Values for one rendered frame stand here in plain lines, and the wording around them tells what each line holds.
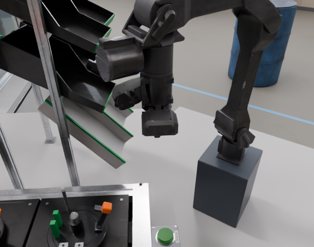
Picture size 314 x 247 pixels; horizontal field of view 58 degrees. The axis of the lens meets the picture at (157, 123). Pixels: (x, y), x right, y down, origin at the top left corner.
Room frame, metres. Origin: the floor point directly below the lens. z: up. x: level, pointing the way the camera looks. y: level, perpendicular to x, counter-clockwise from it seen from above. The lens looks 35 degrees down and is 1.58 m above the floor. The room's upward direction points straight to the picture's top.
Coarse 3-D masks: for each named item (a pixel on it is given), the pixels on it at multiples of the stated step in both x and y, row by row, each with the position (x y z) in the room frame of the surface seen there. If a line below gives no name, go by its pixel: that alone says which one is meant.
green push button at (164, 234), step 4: (164, 228) 0.43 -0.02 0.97; (168, 228) 0.43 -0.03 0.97; (160, 232) 0.42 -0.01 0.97; (164, 232) 0.42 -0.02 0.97; (168, 232) 0.42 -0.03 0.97; (172, 232) 0.42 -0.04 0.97; (160, 236) 0.41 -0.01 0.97; (164, 236) 0.41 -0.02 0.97; (168, 236) 0.41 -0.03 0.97; (172, 236) 0.41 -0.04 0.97; (160, 240) 0.40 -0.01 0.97; (164, 240) 0.40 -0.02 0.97; (168, 240) 0.40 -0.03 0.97; (172, 240) 0.40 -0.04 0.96
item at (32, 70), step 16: (16, 32) 0.72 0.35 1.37; (32, 32) 0.77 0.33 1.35; (0, 48) 0.64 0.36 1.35; (16, 48) 0.64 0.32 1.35; (32, 48) 0.77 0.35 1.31; (64, 48) 0.76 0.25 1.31; (0, 64) 0.65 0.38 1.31; (16, 64) 0.64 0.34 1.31; (32, 64) 0.64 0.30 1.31; (64, 64) 0.76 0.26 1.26; (80, 64) 0.75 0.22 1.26; (32, 80) 0.64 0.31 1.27; (64, 80) 0.69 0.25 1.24; (80, 80) 0.72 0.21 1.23; (96, 80) 0.75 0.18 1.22; (64, 96) 0.63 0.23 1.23; (80, 96) 0.62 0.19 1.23; (96, 96) 0.68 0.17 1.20
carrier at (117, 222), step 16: (64, 192) 0.46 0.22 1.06; (48, 208) 0.49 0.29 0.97; (64, 208) 0.49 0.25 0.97; (80, 208) 0.48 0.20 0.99; (112, 208) 0.49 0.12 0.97; (128, 208) 0.49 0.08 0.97; (48, 224) 0.44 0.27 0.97; (64, 224) 0.43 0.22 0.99; (80, 224) 0.41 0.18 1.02; (96, 224) 0.42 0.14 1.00; (112, 224) 0.44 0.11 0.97; (128, 224) 0.44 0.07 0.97; (32, 240) 0.40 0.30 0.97; (48, 240) 0.39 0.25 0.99; (64, 240) 0.39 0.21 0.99; (80, 240) 0.39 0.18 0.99; (96, 240) 0.39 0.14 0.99; (112, 240) 0.40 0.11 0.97
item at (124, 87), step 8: (128, 80) 0.49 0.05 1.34; (136, 80) 0.48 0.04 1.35; (120, 88) 0.47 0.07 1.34; (128, 88) 0.46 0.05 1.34; (136, 88) 0.45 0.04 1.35; (144, 88) 0.45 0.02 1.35; (112, 96) 0.45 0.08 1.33; (120, 96) 0.43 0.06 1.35; (128, 96) 0.43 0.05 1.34; (136, 96) 0.44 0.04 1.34; (144, 96) 0.44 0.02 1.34; (120, 104) 0.43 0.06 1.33; (128, 104) 0.43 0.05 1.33; (144, 104) 0.44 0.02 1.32
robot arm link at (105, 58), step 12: (132, 12) 0.49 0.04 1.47; (168, 12) 0.44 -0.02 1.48; (132, 24) 0.49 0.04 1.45; (156, 24) 0.43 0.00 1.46; (168, 24) 0.44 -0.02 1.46; (120, 36) 0.45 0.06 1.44; (132, 36) 0.45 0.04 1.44; (144, 36) 0.44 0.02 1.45; (156, 36) 0.43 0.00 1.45; (108, 48) 0.42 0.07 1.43; (120, 48) 0.43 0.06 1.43; (132, 48) 0.43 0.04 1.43; (96, 60) 0.45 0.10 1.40; (108, 60) 0.40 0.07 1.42; (120, 60) 0.41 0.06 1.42; (132, 60) 0.42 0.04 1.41; (108, 72) 0.40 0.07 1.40; (120, 72) 0.41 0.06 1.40; (132, 72) 0.42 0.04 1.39
